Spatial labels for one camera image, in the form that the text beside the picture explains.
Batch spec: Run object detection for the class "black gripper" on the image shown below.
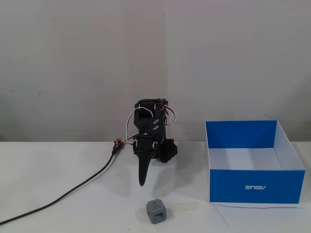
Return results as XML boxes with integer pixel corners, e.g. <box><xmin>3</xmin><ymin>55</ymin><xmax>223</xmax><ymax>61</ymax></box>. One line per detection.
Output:
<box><xmin>133</xmin><ymin>133</ymin><xmax>159</xmax><ymax>187</ymax></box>

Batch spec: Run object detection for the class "gray 3D-printed block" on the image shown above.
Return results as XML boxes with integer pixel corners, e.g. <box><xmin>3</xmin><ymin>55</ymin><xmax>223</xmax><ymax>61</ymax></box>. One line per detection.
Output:
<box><xmin>146</xmin><ymin>198</ymin><xmax>167</xmax><ymax>224</ymax></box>

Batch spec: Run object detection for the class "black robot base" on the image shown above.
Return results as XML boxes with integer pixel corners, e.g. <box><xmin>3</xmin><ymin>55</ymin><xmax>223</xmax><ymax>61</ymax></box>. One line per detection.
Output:
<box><xmin>158</xmin><ymin>137</ymin><xmax>179</xmax><ymax>164</ymax></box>

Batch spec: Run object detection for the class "blue ASUS cardboard box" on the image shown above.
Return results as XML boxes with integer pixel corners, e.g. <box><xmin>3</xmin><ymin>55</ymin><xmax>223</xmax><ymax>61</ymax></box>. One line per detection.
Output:
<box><xmin>205</xmin><ymin>119</ymin><xmax>306</xmax><ymax>204</ymax></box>

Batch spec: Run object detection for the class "white translucent tape strip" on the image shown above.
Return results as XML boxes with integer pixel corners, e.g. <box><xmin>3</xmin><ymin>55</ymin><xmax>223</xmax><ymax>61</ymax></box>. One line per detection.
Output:
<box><xmin>167</xmin><ymin>201</ymin><xmax>200</xmax><ymax>212</ymax></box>

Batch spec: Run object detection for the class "white servo wire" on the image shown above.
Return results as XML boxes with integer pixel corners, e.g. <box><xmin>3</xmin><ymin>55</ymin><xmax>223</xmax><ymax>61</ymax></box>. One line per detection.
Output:
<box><xmin>125</xmin><ymin>106</ymin><xmax>156</xmax><ymax>143</ymax></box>

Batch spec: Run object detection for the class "red servo wire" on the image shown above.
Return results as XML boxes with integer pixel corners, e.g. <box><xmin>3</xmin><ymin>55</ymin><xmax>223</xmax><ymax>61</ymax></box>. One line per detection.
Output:
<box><xmin>159</xmin><ymin>102</ymin><xmax>177</xmax><ymax>126</ymax></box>

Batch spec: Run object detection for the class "thick black power cable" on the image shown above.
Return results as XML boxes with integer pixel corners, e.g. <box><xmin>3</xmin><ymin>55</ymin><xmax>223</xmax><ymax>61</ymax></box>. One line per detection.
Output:
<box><xmin>0</xmin><ymin>147</ymin><xmax>118</xmax><ymax>225</ymax></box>

